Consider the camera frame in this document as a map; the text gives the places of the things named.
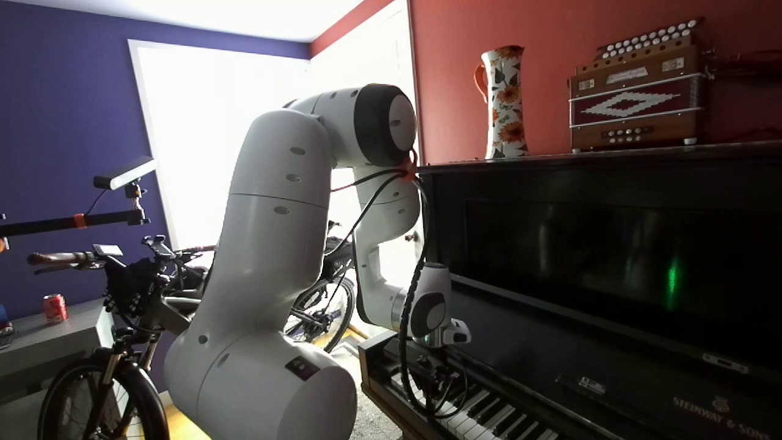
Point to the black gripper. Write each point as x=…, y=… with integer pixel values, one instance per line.
x=424, y=362

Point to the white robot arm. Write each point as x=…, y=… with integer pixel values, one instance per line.
x=276, y=271

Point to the black upright piano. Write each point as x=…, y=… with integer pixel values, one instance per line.
x=601, y=303

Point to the floral ceramic vase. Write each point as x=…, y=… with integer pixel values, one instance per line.
x=504, y=102

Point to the white light bar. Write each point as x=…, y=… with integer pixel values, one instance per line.
x=125, y=174

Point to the red soda can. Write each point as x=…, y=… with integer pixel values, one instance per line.
x=55, y=306

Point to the black bar with orange band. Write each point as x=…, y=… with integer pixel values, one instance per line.
x=75, y=221

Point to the gray side table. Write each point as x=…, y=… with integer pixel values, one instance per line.
x=41, y=347

